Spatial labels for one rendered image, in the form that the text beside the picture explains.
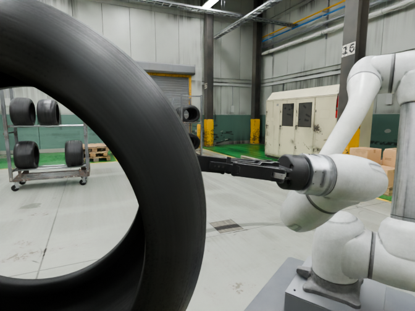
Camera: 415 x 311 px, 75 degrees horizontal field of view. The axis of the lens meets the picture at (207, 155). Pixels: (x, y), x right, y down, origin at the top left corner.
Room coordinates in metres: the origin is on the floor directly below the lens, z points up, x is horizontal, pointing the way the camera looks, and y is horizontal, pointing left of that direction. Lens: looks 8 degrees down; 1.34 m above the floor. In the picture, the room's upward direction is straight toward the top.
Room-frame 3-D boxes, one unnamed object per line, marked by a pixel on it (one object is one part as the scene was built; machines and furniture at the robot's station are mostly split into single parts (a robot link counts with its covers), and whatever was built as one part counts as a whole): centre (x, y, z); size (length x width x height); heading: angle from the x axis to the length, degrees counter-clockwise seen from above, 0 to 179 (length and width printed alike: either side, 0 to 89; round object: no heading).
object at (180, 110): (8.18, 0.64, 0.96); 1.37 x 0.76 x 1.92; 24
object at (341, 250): (0.89, -0.47, 0.90); 0.18 x 0.16 x 0.22; 58
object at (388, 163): (5.00, -3.42, 0.37); 1.23 x 0.84 x 0.74; 114
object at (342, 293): (0.91, -0.44, 0.76); 0.22 x 0.18 x 0.06; 58
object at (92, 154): (8.41, 3.58, 0.22); 1.27 x 0.90 x 0.44; 24
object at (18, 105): (5.15, 3.02, 0.96); 1.33 x 0.64 x 1.92; 112
